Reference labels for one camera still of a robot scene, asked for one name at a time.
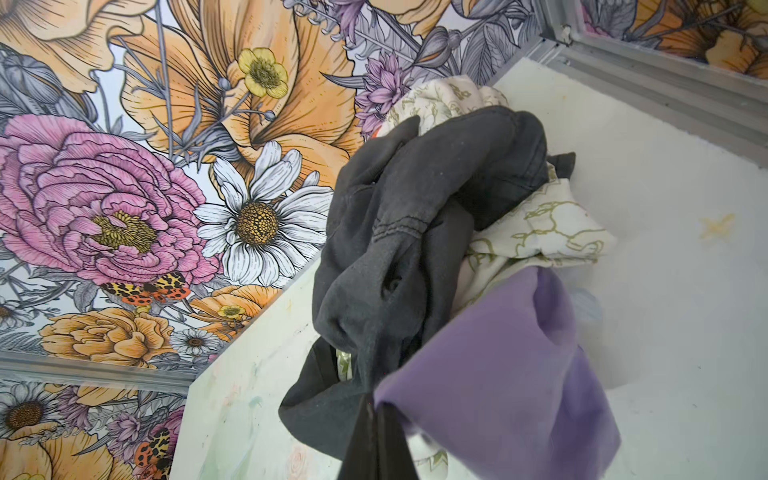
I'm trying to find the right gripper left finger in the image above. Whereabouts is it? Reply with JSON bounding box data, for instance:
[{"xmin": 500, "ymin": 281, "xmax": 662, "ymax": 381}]
[{"xmin": 337, "ymin": 395, "xmax": 379, "ymax": 480}]

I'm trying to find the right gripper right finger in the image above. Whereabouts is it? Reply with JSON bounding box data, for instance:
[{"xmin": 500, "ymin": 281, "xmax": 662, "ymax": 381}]
[{"xmin": 379, "ymin": 403, "xmax": 419, "ymax": 480}]

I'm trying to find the purple cloth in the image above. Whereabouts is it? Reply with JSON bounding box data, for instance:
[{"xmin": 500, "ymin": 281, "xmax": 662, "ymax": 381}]
[{"xmin": 374, "ymin": 267, "xmax": 621, "ymax": 479}]

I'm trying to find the dark grey cloth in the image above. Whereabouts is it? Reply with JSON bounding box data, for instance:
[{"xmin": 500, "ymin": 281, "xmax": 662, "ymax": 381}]
[{"xmin": 278, "ymin": 106, "xmax": 575, "ymax": 459}]

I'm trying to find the white green patterned cloth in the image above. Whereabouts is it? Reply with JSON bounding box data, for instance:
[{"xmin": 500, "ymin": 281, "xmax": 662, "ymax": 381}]
[{"xmin": 375, "ymin": 76, "xmax": 615, "ymax": 320}]

